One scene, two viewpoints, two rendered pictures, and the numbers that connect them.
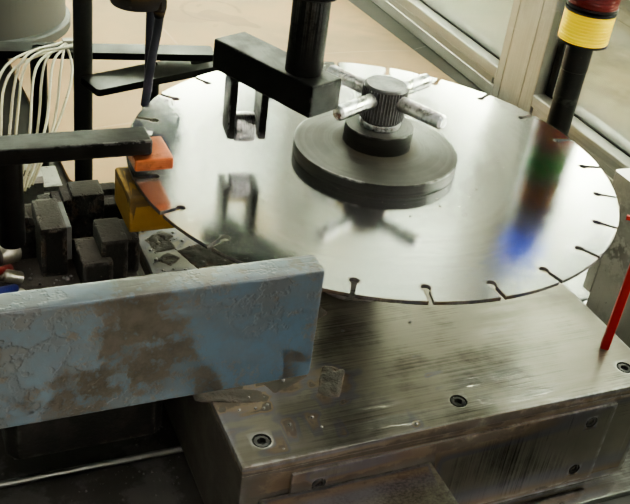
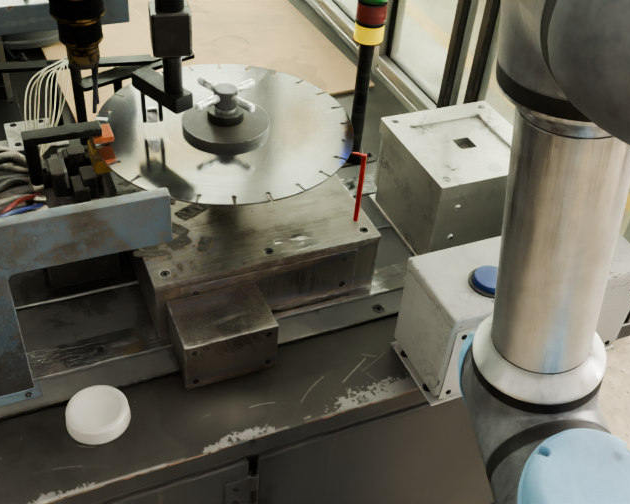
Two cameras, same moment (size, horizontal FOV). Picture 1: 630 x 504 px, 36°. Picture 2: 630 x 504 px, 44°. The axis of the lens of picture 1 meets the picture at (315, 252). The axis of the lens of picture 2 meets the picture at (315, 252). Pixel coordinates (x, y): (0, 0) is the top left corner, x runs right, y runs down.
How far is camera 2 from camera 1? 0.40 m
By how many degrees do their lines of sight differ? 8
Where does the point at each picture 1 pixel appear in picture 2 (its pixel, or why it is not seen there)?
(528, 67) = not seen: hidden behind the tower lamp
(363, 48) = (277, 24)
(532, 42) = not seen: hidden behind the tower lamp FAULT
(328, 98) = (186, 103)
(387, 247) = (220, 177)
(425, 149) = (251, 120)
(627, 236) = (388, 155)
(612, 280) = (385, 180)
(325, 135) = (198, 115)
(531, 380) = (310, 239)
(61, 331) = (51, 228)
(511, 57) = not seen: hidden behind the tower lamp
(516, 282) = (281, 192)
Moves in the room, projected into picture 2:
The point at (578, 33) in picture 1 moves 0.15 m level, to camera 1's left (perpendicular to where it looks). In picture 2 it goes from (362, 37) to (261, 26)
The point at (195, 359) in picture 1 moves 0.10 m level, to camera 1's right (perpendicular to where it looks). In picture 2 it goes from (115, 237) to (210, 246)
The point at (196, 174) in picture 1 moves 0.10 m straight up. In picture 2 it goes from (128, 142) to (121, 68)
